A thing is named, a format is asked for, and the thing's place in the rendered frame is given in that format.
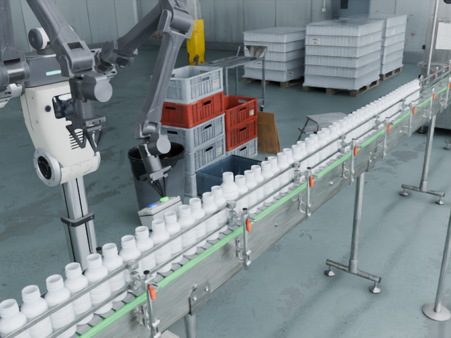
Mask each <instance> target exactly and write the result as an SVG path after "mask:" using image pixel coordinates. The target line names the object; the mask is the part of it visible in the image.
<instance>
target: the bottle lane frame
mask: <svg viewBox="0 0 451 338"><path fill-rule="evenodd" d="M446 89H447V86H445V87H444V88H443V89H441V90H440V91H438V92H437V93H440V94H436V96H435V99H434V100H433V101H432V110H431V111H432V113H431V118H432V117H433V116H434V115H435V114H436V113H438V112H439V111H440V99H441V98H440V95H441V94H442V98H444V99H445V98H446ZM444 99H441V102H442V101H444ZM417 106H419V108H416V109H415V114H412V120H411V126H412V129H411V133H413V132H414V131H415V130H417V129H418V128H419V127H421V126H422V125H423V124H424V123H425V122H426V121H427V118H426V117H428V112H426V111H429V106H430V98H428V99H426V100H425V101H424V102H422V103H420V104H419V105H417ZM423 106H425V111H424V110H423ZM423 112H424V117H423V116H422V115H423ZM409 114H410V111H408V112H407V113H406V114H404V115H403V116H402V117H400V118H398V119H397V120H396V121H394V122H392V123H394V124H395V125H391V126H390V131H389V132H387V139H386V146H387V149H386V151H385V153H386V154H387V153H388V152H390V151H391V150H392V149H393V148H394V147H395V146H397V145H398V144H400V143H401V142H402V141H403V140H404V139H405V138H407V136H406V133H407V131H408V129H407V127H404V126H408V125H409ZM403 121H404V122H405V123H404V126H403ZM402 127H403V128H404V129H403V132H405V133H403V132H402ZM384 130H385V128H384V129H382V130H381V131H379V132H378V133H376V134H375V135H373V136H372V137H371V138H369V139H368V140H366V141H365V142H363V143H362V144H360V146H362V148H358V150H357V155H356V156H355V155H354V166H353V170H354V171H355V173H354V175H353V179H356V178H357V177H358V176H360V175H361V174H362V173H363V172H364V171H366V170H367V169H368V159H369V156H371V155H372V154H374V153H375V155H376V157H375V158H376V159H375V163H376V162H377V161H378V160H380V159H381V154H380V153H377V152H376V147H377V146H378V145H377V139H379V145H383V137H384ZM381 147H382V146H378V152H382V148H381ZM350 158H351V151H350V152H348V153H347V154H345V156H342V157H341V158H340V159H339V160H337V161H335V162H334V163H332V164H331V165H330V166H328V167H327V168H325V169H324V170H321V172H319V173H317V174H316V176H319V178H318V179H316V178H314V179H313V187H310V195H309V202H310V203H311V208H310V213H311V214H312V213H313V212H315V211H316V210H317V209H318V208H320V207H321V206H322V205H323V204H325V203H326V202H327V201H329V200H330V199H331V198H332V197H333V196H335V195H336V194H337V193H339V192H340V191H341V190H342V189H343V188H345V187H346V186H347V185H349V183H348V179H346V178H344V177H343V176H342V175H343V171H344V170H345V169H344V168H343V165H344V162H345V163H346V165H345V168H346V169H347V170H349V169H350ZM347 170H345V177H347V178H349V173H348V172H349V171H347ZM299 194H301V201H302V202H304V203H305V200H306V182H304V183H303V184H301V186H299V187H297V188H296V189H295V190H292V191H291V192H290V193H287V195H286V196H283V197H282V198H281V199H280V200H277V202H276V203H273V204H272V205H271V206H269V207H267V209H265V210H263V211H262V212H261V213H259V214H258V215H257V214H256V216H255V217H253V219H256V222H255V223H254V222H251V231H248V249H249V250H250V251H251V254H250V261H251V262H253V261H254V260H255V259H256V258H257V257H258V256H260V255H261V254H263V253H264V252H265V251H266V250H267V249H268V248H270V247H271V246H272V245H274V244H275V243H276V242H277V241H278V240H280V239H281V238H282V237H284V236H285V235H286V234H287V233H288V232H290V231H291V230H292V229H294V228H295V227H296V226H298V224H300V223H301V222H302V221H304V220H305V217H304V213H302V212H301V211H300V210H298V209H299V203H300V201H299ZM237 238H240V247H242V248H244V243H243V225H242V226H238V228H237V229H236V230H234V231H232V232H231V233H230V234H229V235H225V237H224V238H223V239H219V241H218V242H217V243H215V244H211V247H209V248H208V249H205V251H204V252H202V253H200V254H197V256H196V257H195V258H193V259H192V260H189V259H188V260H189V262H187V263H186V264H185V265H181V267H180V268H179V269H177V270H176V271H172V270H171V271H172V274H170V275H168V276H167V277H164V276H162V277H164V279H162V280H161V281H160V282H158V283H155V284H157V285H159V286H160V287H161V289H160V290H157V289H155V292H156V298H155V300H153V305H154V316H155V318H157V319H158V320H159V321H160V325H159V331H160V332H161V334H163V333H164V332H165V331H166V330H168V329H169V328H170V327H172V326H173V325H174V324H175V323H176V322H178V321H179V320H180V319H182V318H183V317H184V316H185V315H186V314H188V313H189V312H190V311H191V309H190V300H189V297H190V295H191V292H192V291H193V290H194V289H196V288H197V287H198V286H199V285H200V284H202V283H203V282H204V281H208V282H209V283H210V291H211V294H213V293H214V292H215V291H216V290H217V289H219V288H220V287H221V286H223V285H224V284H225V283H226V282H227V281H229V280H230V279H231V278H233V277H234V276H235V275H236V274H237V273H239V272H240V271H241V270H243V269H244V267H243V265H242V262H243V260H240V259H239V257H237V253H236V250H237V249H238V248H239V247H238V246H236V239H237ZM133 296H134V295H133ZM123 303H124V306H123V307H121V308H120V309H119V310H117V311H115V310H113V309H112V310H113V314H111V315H109V316H108V317H107V318H103V317H101V318H102V321H101V322H100V323H98V324H96V325H95V326H91V325H89V326H90V329H89V330H88V331H86V332H85V333H83V334H82V335H80V334H78V333H77V335H78V337H77V338H150V334H151V332H150V330H148V328H147V326H144V317H146V314H143V310H142V305H144V304H145V303H147V298H146V291H145V292H143V293H142V294H141V295H139V296H135V299H133V300H132V301H130V302H129V303H125V302H123Z"/></svg>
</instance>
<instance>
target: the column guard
mask: <svg viewBox="0 0 451 338"><path fill-rule="evenodd" d="M194 21H195V25H194V27H193V31H192V34H191V38H190V40H187V52H188V65H190V66H195V63H198V64H200V63H204V62H205V40H204V26H203V19H199V20H194Z"/></svg>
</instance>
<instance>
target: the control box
mask: <svg viewBox="0 0 451 338"><path fill-rule="evenodd" d="M181 205H183V204H182V202H181V199H180V196H173V197H169V198H168V199H166V200H164V201H158V202H156V205H154V206H153V207H146V208H145V209H142V210H140V211H138V214H139V216H140V220H141V222H142V226H146V227H147V228H148V229H152V221H153V220H155V219H162V220H164V213H165V212H167V211H174V212H175V213H176V214H175V215H176V217H179V207H180V206H181Z"/></svg>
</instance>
